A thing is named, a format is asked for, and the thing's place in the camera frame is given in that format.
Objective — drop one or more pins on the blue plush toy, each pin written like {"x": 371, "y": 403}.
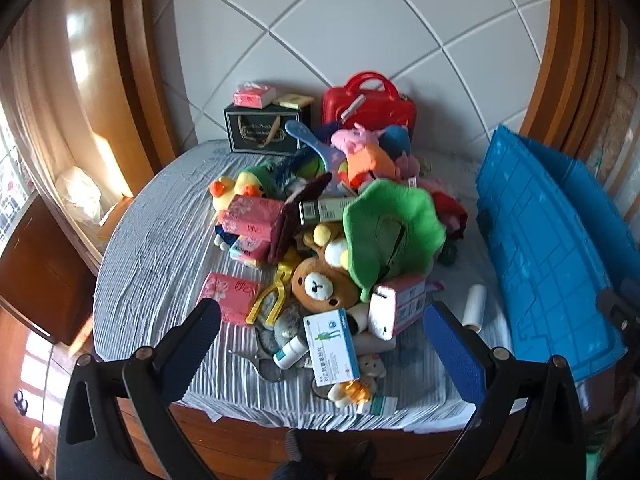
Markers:
{"x": 397, "y": 140}

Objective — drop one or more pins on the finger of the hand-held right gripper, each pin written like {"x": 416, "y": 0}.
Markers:
{"x": 620, "y": 307}

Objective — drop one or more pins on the beige curtain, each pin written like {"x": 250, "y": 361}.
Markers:
{"x": 45, "y": 110}

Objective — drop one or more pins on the black and white box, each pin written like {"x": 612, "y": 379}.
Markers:
{"x": 320, "y": 210}

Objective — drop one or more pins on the red hard carry case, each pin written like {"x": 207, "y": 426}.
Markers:
{"x": 370, "y": 105}

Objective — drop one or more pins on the light pink pig plush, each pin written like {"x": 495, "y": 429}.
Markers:
{"x": 407, "y": 166}

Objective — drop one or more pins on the pig plush in orange dress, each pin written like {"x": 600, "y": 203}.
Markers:
{"x": 360, "y": 157}

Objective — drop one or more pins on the white bottle with teal cap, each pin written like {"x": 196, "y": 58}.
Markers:
{"x": 290, "y": 352}

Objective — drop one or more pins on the black gift box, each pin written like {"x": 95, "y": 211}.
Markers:
{"x": 260, "y": 132}

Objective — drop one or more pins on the small white cat plush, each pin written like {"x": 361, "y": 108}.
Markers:
{"x": 372, "y": 365}

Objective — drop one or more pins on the thick pink tissue pack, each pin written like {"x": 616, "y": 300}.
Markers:
{"x": 250, "y": 215}

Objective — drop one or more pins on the small yellow box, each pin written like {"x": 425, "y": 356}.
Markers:
{"x": 295, "y": 101}

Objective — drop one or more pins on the white and pink carton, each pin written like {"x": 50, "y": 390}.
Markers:
{"x": 400, "y": 300}

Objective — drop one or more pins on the wooden wall pillar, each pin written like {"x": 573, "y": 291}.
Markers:
{"x": 125, "y": 60}
{"x": 570, "y": 50}

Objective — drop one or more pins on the white plastic bag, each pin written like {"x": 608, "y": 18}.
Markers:
{"x": 80, "y": 190}

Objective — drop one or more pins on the green plush leaf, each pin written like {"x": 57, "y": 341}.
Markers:
{"x": 390, "y": 220}

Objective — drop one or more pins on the yellow plastic tongs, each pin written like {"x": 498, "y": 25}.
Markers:
{"x": 272, "y": 292}

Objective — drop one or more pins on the small pink tissue pack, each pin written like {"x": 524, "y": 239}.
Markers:
{"x": 252, "y": 96}

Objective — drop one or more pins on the blue and white medicine box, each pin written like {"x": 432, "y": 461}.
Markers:
{"x": 330, "y": 347}

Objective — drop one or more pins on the brown bear plush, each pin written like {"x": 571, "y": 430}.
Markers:
{"x": 320, "y": 285}

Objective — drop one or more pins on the blue and pink tissue pack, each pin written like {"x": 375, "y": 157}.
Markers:
{"x": 247, "y": 250}

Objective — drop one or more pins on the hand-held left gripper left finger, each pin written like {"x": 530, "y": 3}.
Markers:
{"x": 197, "y": 345}

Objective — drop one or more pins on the grey plush toy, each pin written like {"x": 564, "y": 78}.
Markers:
{"x": 286, "y": 327}

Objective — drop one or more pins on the pig plush in red dress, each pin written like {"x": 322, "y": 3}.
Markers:
{"x": 447, "y": 205}

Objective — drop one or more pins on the white lint roller refill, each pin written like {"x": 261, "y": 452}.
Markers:
{"x": 474, "y": 305}

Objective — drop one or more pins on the flat pink tissue pack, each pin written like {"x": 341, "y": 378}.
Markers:
{"x": 230, "y": 295}

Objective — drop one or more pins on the dark wooden nightstand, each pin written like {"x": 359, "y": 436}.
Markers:
{"x": 40, "y": 270}

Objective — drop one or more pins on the yellow duck plush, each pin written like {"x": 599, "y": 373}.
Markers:
{"x": 222, "y": 192}

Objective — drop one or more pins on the blue plastic paddle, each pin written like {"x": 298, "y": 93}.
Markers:
{"x": 302, "y": 132}

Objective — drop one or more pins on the grey striped bed sheet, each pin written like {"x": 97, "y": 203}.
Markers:
{"x": 160, "y": 260}

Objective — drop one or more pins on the blue plastic crate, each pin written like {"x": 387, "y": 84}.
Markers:
{"x": 540, "y": 240}

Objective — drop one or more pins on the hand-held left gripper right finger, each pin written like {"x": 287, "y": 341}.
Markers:
{"x": 455, "y": 355}

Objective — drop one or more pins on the person's dark clothed legs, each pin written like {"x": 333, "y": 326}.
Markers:
{"x": 325, "y": 462}

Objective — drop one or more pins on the small green and white box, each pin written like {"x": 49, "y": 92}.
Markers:
{"x": 383, "y": 404}

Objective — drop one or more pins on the small orange and white plush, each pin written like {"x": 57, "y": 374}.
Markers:
{"x": 352, "y": 392}

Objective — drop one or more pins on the green duck plush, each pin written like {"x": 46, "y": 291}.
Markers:
{"x": 250, "y": 182}

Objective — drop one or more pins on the wooden bed frame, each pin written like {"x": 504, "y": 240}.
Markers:
{"x": 225, "y": 435}

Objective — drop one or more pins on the metal scissors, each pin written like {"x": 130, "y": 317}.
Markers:
{"x": 260, "y": 362}

